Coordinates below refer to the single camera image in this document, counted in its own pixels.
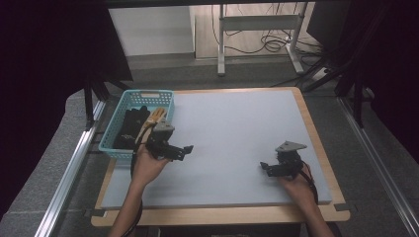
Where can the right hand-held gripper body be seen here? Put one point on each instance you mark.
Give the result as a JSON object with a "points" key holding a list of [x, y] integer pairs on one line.
{"points": [[290, 161]]}

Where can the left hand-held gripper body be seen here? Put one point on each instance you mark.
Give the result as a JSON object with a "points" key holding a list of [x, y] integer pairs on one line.
{"points": [[158, 143]]}

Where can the turquoise plastic basket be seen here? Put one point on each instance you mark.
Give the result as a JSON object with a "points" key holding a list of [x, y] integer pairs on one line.
{"points": [[131, 98]]}

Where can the person's right hand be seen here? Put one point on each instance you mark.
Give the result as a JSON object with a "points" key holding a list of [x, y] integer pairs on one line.
{"points": [[298, 189]]}

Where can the person's left hand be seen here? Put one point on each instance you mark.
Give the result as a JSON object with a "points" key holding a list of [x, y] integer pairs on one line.
{"points": [[146, 169]]}

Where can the grey foam mat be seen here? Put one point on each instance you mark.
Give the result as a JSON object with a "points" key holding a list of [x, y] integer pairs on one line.
{"points": [[230, 148]]}

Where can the wooden table board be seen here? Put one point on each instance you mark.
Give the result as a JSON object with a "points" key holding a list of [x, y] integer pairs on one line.
{"points": [[230, 217]]}

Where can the black metal stand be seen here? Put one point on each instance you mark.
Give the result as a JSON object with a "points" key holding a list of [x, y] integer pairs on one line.
{"points": [[357, 98], [88, 105]]}

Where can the white power strip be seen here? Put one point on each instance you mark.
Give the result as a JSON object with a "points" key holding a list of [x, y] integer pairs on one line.
{"points": [[320, 74]]}

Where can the white panel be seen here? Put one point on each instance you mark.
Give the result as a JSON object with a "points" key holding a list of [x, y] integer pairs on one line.
{"points": [[151, 31]]}

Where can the black curtain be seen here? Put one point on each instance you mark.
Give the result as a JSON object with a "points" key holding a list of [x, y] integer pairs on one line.
{"points": [[392, 65], [42, 65]]}

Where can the aluminium rail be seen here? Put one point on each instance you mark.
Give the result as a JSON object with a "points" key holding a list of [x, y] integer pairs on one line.
{"points": [[378, 164], [69, 177]]}

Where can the white metal desk frame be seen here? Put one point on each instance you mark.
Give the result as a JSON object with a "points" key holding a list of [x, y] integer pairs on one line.
{"points": [[260, 22]]}

